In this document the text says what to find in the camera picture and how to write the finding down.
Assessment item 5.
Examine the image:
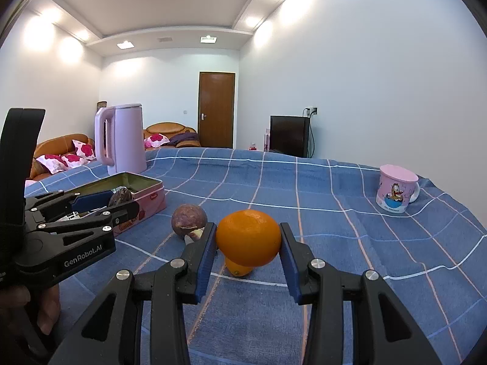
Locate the large orange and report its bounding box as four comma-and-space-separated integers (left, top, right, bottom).
215, 209, 282, 268

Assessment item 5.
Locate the small orange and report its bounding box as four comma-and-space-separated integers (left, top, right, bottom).
225, 258, 254, 278

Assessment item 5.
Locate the pink cartoon mug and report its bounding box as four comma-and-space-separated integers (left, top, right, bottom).
376, 164, 420, 214

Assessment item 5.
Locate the white wall socket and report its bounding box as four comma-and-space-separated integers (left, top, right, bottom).
304, 107, 318, 117

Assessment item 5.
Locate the person's left hand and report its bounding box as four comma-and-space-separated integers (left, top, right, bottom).
0, 284, 61, 335

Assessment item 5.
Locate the brown wooden door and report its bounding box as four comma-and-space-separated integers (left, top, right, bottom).
198, 72, 236, 148

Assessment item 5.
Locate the dark wrinkled passion fruit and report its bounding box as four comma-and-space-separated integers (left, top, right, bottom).
107, 186, 133, 208

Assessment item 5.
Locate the black power cable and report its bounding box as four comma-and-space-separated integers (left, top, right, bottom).
303, 106, 317, 159

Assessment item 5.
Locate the pink electric kettle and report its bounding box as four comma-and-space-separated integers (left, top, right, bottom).
94, 104, 147, 176

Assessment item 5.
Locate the black television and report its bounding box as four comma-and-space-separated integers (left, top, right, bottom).
269, 115, 310, 157

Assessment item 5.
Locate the brown leather sofa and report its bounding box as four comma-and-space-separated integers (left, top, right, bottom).
29, 134, 96, 180

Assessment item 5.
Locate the brown leather armchair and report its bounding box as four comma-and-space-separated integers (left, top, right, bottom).
143, 122, 201, 148

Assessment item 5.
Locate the round purple passion fruit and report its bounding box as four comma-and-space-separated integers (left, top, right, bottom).
171, 203, 208, 239

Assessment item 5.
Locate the pink flower cushion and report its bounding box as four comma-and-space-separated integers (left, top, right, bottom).
144, 134, 170, 149

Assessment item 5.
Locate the pink rectangular tin box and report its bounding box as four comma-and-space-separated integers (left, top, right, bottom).
59, 172, 166, 236

